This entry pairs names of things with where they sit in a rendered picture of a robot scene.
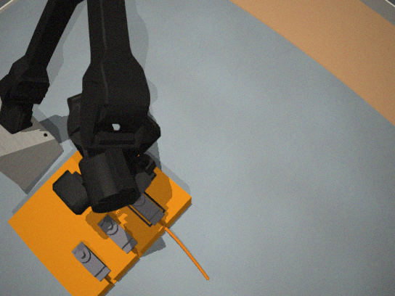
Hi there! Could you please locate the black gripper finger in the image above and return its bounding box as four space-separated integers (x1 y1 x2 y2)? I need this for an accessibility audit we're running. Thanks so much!
126 144 152 158
72 171 81 179

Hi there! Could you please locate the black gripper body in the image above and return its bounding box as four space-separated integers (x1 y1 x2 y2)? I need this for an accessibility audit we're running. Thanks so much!
52 116 160 215

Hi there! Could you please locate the orange flat plate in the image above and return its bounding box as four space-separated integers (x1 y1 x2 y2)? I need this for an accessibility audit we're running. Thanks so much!
7 151 192 296

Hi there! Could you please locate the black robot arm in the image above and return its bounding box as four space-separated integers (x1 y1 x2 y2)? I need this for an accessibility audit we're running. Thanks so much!
0 0 156 213

